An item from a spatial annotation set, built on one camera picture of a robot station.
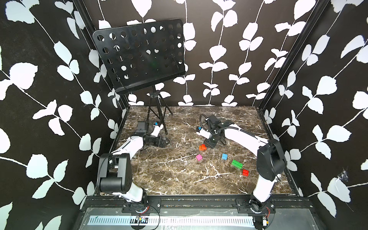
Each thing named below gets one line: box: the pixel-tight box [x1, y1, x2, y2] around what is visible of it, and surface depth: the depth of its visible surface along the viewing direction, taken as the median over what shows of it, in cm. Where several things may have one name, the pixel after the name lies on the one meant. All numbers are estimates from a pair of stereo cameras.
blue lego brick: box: [221, 152, 229, 161], surface depth 93 cm
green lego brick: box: [230, 159, 243, 170], surface depth 90 cm
